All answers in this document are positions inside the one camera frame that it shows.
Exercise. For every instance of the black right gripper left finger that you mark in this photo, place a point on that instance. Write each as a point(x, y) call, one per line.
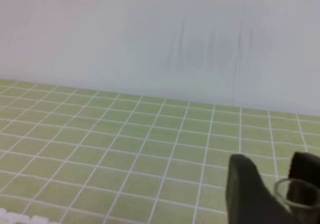
point(248, 201)

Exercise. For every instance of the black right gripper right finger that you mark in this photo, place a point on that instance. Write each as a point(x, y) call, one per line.
point(305, 173)

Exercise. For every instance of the clear glass test tube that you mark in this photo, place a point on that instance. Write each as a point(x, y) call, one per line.
point(302, 214)

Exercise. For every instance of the green checkered tablecloth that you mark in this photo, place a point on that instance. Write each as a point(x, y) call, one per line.
point(81, 156)

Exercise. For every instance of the white plastic test tube rack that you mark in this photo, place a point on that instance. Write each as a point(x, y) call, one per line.
point(14, 218)

